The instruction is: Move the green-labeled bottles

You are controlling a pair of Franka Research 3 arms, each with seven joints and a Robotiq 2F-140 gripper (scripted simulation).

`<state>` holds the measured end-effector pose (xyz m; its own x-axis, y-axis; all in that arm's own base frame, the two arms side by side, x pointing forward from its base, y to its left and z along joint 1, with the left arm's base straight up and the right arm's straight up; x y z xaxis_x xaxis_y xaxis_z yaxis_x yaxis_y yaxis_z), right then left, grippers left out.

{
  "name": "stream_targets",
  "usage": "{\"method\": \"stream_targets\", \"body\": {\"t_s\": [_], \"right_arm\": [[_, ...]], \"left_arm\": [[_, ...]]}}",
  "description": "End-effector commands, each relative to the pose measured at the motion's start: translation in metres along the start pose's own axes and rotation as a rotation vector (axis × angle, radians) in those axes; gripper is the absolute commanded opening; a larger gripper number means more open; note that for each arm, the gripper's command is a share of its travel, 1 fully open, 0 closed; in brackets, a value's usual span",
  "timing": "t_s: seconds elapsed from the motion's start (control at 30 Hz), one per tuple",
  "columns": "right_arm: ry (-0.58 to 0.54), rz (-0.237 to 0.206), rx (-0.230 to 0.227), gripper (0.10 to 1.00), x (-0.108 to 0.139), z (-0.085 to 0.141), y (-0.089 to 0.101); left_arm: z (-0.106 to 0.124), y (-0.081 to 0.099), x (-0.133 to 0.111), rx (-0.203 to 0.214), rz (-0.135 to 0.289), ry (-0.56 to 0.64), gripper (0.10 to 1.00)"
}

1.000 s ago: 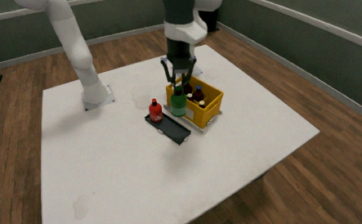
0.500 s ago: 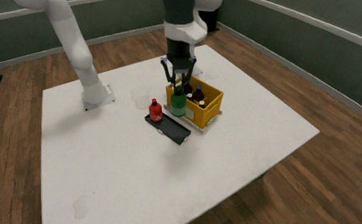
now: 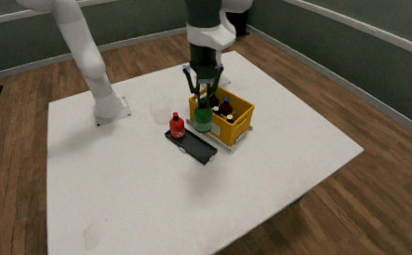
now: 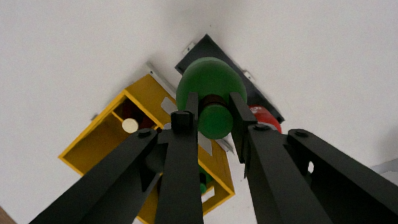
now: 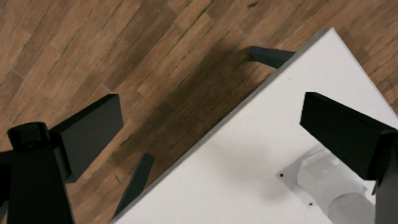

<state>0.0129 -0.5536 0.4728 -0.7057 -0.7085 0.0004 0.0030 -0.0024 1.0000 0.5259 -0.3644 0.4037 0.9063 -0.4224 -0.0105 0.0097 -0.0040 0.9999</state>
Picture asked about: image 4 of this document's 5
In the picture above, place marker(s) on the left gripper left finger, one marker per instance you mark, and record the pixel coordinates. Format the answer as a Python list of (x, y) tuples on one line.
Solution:
[(116, 188)]

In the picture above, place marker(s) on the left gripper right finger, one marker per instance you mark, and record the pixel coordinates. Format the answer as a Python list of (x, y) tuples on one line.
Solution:
[(349, 191)]

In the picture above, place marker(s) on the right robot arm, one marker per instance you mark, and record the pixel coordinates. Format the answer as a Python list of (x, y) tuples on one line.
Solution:
[(391, 176)]

